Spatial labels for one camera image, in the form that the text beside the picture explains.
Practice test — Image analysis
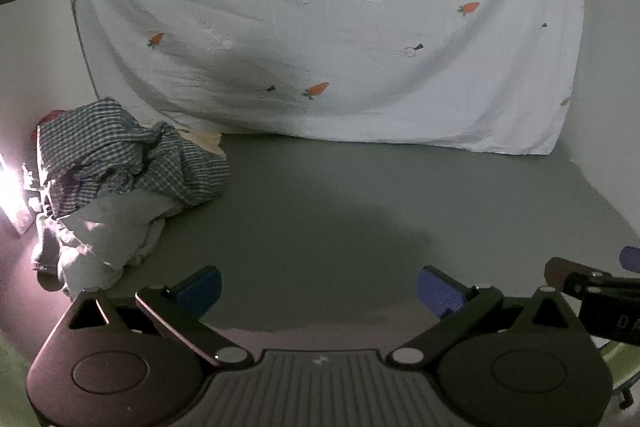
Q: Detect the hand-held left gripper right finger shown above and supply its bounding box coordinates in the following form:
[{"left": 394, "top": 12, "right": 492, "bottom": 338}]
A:
[{"left": 389, "top": 266, "right": 583, "bottom": 366}]

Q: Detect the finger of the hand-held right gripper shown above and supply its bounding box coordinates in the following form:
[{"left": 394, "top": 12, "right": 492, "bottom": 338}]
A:
[
  {"left": 544, "top": 257, "right": 615, "bottom": 297},
  {"left": 619, "top": 246, "right": 640, "bottom": 277}
]

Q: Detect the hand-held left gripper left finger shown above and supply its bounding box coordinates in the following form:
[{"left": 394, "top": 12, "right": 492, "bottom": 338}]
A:
[{"left": 65, "top": 266, "right": 253, "bottom": 366}]

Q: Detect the checked shirt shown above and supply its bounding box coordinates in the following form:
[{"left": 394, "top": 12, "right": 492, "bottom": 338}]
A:
[{"left": 37, "top": 97, "right": 231, "bottom": 220}]

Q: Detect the black metal leg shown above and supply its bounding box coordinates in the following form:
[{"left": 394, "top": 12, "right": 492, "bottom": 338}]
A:
[{"left": 612, "top": 384, "right": 636, "bottom": 410}]

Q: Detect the light grey garment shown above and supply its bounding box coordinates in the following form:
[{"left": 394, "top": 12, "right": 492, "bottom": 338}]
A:
[{"left": 31, "top": 194, "right": 183, "bottom": 298}]

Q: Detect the pale yellow cloth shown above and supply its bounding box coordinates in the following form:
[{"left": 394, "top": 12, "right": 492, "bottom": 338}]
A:
[{"left": 142, "top": 119, "right": 226, "bottom": 158}]

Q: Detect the red cloth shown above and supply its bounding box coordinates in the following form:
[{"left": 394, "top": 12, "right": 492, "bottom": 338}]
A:
[{"left": 34, "top": 109, "right": 68, "bottom": 138}]

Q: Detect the white pillow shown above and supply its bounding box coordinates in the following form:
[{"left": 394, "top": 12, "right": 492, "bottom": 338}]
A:
[{"left": 0, "top": 0, "right": 101, "bottom": 188}]

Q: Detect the white carrot-print sheet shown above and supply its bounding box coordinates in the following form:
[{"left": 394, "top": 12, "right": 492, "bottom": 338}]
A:
[{"left": 12, "top": 0, "right": 586, "bottom": 156}]

